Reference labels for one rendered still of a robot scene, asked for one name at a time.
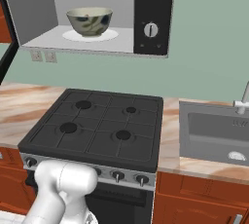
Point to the red-brown wall cupboard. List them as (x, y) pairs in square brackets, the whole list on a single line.
[(4, 23)]

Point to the black gas hob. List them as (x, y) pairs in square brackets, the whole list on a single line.
[(94, 124)]

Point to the red-brown cupboard door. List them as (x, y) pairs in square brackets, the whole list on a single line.
[(197, 210), (13, 185)]

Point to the grey sink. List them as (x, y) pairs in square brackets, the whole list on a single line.
[(212, 133)]

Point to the patterned ceramic bowl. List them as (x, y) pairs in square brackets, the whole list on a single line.
[(89, 21)]

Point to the black oven knob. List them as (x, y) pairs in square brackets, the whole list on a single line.
[(97, 171), (30, 162), (142, 179), (117, 176)]

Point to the white wall socket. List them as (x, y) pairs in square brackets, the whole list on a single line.
[(36, 56), (50, 56)]

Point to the silver oven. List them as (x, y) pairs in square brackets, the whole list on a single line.
[(129, 195)]

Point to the silver tap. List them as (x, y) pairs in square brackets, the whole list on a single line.
[(242, 103)]

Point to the red-brown drawer front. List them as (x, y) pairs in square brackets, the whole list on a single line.
[(201, 187)]

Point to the black microwave door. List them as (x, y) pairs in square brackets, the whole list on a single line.
[(6, 49)]

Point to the grey microwave oven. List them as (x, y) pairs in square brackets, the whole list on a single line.
[(97, 13)]

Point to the white microwave turntable plate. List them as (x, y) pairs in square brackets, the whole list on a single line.
[(90, 35)]

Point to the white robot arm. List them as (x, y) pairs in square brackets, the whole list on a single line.
[(61, 185)]

